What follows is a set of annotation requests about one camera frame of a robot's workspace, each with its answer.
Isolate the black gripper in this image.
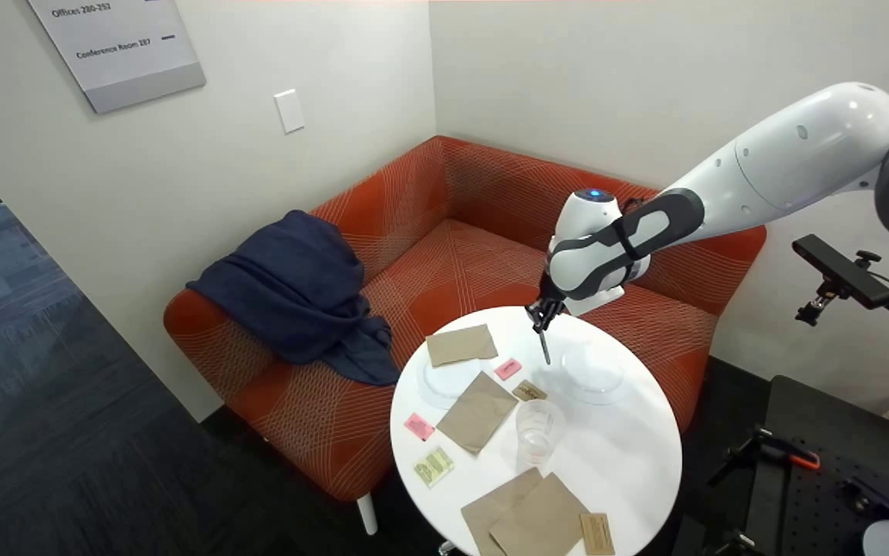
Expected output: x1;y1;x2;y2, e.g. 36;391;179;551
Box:
526;268;573;339

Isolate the round white table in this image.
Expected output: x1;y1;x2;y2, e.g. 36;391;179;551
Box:
389;302;685;556

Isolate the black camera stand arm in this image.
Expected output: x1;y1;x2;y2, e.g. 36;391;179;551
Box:
790;231;889;348

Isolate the brown sugar packet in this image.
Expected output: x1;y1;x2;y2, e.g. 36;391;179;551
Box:
511;376;549;405

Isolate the navy blue blanket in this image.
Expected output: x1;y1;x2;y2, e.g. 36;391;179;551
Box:
185;208;404;389

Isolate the orange fabric sofa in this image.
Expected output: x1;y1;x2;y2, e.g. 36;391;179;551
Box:
161;132;770;538

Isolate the orange handled black clamp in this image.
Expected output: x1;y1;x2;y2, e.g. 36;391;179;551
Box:
706;422;827;488

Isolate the small brown paper napkin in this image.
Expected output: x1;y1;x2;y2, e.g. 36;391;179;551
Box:
578;509;616;556

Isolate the grey white wall sign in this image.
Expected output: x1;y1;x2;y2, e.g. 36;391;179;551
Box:
22;0;210;116

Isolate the small white plate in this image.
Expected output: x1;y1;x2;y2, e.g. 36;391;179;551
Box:
420;351;483;403

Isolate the yellow green packet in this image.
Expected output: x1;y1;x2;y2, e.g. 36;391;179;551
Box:
412;444;457;492

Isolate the large clear plastic plate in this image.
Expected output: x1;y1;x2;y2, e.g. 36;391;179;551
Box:
555;348;631;405

